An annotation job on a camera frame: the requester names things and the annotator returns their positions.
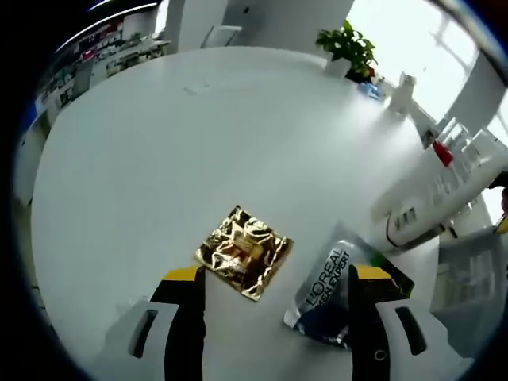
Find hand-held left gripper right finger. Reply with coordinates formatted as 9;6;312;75
347;264;475;381

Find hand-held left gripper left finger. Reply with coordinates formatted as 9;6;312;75
105;264;207;381

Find silver green skincare sachet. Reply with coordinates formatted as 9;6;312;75
283;220;398;350

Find small clear-capped skincare bottle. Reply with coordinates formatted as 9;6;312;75
452;126;499;179

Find large white skincare tube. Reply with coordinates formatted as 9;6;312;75
371;158;507;255

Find gold foil skincare sachet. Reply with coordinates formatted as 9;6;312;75
193;204;294;302

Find grey mesh office chair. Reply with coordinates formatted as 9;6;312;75
430;228;508;350

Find white insulated flask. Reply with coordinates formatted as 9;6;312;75
387;71;418;116

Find blue cloth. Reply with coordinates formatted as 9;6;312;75
356;81;383;100

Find potted green plant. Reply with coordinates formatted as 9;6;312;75
315;18;378;79

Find long white desk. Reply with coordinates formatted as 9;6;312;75
102;37;171;76

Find white office chair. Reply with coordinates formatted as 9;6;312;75
202;25;241;48

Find background shelves with goods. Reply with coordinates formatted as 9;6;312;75
33;17;171;108

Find ceiling light strip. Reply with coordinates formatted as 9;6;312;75
55;2;160;53

